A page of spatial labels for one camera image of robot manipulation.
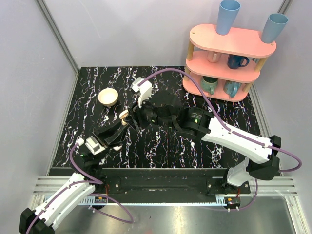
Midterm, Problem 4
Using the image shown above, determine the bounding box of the teal ceramic mug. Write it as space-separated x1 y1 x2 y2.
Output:
200 76 218 95

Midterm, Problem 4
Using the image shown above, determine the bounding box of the white earbud case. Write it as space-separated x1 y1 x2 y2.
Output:
119 109 129 126
113 145 122 151

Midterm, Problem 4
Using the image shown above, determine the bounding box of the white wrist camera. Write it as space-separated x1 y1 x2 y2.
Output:
85 136 105 155
131 77 153 108

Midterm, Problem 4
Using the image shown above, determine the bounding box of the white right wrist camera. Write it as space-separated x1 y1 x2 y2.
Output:
131 77 153 108

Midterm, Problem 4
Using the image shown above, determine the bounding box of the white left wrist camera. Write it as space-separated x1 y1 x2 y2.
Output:
85 136 105 155

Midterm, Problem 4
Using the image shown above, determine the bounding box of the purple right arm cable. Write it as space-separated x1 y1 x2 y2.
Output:
138 68 303 212

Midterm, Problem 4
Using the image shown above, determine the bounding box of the dark blue ceramic mug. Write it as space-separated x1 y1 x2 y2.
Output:
227 55 250 70

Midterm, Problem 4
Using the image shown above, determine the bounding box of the pink ceramic mug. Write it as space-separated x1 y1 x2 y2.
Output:
207 51 222 63

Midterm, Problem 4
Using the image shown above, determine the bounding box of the light blue plastic cup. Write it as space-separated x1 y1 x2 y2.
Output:
261 13 288 43
216 0 241 36

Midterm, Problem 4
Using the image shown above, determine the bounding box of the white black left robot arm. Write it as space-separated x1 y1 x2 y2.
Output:
19 121 129 234

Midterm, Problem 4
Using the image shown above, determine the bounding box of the light blue ceramic mug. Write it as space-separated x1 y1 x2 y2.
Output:
223 81 241 98

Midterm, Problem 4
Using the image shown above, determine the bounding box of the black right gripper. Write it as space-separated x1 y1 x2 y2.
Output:
123 91 176 132

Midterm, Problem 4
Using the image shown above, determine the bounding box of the white closed earbud case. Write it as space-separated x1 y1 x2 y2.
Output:
113 145 122 151

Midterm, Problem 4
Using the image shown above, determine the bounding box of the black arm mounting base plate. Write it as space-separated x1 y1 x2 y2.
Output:
99 168 251 195

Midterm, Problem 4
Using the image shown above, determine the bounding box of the aluminium frame rail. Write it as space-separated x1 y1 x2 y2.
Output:
35 0 80 74

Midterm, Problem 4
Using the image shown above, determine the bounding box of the pink three-tier wooden shelf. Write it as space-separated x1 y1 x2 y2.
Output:
185 24 276 102

